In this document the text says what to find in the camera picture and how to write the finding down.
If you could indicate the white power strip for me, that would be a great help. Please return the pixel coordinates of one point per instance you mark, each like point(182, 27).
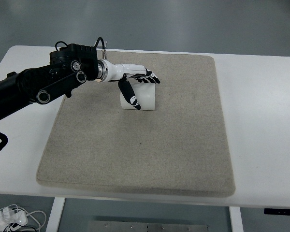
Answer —
point(10, 216)

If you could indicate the beige felt mat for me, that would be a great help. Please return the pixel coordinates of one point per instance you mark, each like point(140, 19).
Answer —
point(140, 149)

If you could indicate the white table leg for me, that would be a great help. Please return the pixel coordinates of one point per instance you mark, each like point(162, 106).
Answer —
point(236, 220)
point(55, 215)

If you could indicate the white ribbed cup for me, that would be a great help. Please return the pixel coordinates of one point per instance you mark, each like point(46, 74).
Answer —
point(147, 96)

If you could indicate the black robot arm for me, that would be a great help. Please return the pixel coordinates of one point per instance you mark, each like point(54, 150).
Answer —
point(26, 82)

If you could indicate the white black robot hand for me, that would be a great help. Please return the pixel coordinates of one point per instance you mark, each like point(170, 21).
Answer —
point(125, 70)

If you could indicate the black table control panel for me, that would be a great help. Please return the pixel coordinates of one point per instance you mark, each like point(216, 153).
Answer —
point(281, 211)

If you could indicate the grey metal plate with screws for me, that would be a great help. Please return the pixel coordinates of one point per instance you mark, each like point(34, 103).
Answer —
point(147, 227)

